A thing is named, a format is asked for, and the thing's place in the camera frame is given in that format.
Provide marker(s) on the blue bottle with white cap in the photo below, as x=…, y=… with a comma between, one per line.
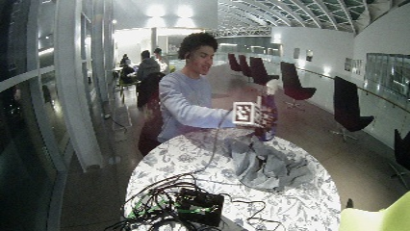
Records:
x=268, y=102

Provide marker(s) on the white marker cube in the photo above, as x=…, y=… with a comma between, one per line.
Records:
x=245, y=113

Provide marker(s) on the dark red swivel chair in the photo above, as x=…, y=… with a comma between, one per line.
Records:
x=245, y=65
x=293, y=84
x=233, y=62
x=348, y=107
x=258, y=71

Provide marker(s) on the grey crumpled cloth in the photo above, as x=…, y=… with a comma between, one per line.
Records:
x=273, y=166

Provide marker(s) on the the person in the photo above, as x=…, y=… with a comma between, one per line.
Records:
x=184, y=102

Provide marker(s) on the floral patterned tablecloth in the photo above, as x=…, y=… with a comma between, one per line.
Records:
x=294, y=205

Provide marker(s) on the dark chair behind person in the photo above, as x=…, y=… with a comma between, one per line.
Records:
x=149, y=106

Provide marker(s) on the black electronics box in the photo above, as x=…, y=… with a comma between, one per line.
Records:
x=200, y=207

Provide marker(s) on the yellow-green fabric object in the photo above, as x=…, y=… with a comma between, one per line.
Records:
x=380, y=218

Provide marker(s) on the white curved pillar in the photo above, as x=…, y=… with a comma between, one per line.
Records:
x=76, y=96

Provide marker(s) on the framed wall picture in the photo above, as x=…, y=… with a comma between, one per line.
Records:
x=309, y=55
x=296, y=53

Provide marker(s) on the wall handrail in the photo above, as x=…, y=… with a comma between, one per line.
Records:
x=362, y=89

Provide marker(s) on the wall poster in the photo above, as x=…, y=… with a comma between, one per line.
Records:
x=353, y=65

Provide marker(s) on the glass wall panel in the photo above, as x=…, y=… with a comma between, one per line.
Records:
x=389, y=74

